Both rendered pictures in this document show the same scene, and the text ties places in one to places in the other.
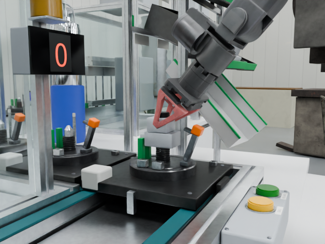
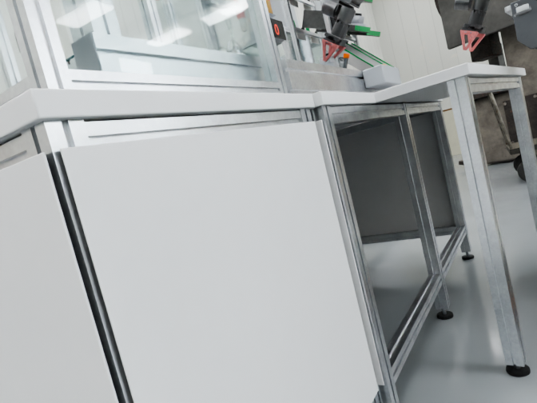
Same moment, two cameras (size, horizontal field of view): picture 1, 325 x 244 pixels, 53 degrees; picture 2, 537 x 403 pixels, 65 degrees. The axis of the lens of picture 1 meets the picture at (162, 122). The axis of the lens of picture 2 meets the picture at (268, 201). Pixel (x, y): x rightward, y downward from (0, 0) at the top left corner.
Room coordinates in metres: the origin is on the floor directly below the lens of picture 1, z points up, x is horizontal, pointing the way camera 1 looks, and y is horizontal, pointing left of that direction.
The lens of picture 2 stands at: (-1.06, 0.15, 0.73)
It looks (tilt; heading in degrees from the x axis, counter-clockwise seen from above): 5 degrees down; 7
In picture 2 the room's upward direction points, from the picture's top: 14 degrees counter-clockwise
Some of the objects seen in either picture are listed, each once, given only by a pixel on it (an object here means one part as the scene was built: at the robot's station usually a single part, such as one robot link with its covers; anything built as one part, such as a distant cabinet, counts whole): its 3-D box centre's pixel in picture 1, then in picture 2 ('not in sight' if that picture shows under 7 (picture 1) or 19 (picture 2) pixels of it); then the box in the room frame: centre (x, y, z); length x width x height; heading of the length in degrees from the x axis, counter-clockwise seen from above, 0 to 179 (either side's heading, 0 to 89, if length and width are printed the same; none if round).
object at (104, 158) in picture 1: (68, 141); not in sight; (0.78, 0.23, 1.01); 0.24 x 0.24 x 0.13; 64
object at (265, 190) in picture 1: (267, 192); not in sight; (0.56, -0.19, 0.96); 0.04 x 0.04 x 0.02
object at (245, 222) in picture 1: (259, 224); (382, 77); (0.50, -0.16, 0.93); 0.21 x 0.07 x 0.06; 154
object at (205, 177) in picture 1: (162, 175); not in sight; (0.67, 0.00, 0.96); 0.24 x 0.24 x 0.02; 64
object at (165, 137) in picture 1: (158, 128); (326, 64); (0.68, 0.01, 1.06); 0.08 x 0.04 x 0.07; 63
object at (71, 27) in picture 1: (66, 44); not in sight; (1.56, 0.45, 1.32); 0.14 x 0.14 x 0.38
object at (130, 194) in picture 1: (131, 202); not in sight; (0.56, 0.05, 0.95); 0.01 x 0.01 x 0.04; 64
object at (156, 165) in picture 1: (157, 165); not in sight; (0.62, 0.01, 1.00); 0.02 x 0.01 x 0.02; 64
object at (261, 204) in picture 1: (260, 206); not in sight; (0.50, -0.16, 0.96); 0.04 x 0.04 x 0.02
